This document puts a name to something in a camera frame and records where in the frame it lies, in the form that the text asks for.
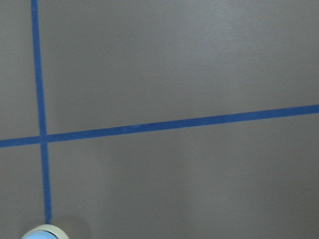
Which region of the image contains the blue round desk bell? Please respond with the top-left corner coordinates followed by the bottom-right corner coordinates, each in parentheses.
top-left (21, 224), bottom-right (70, 239)

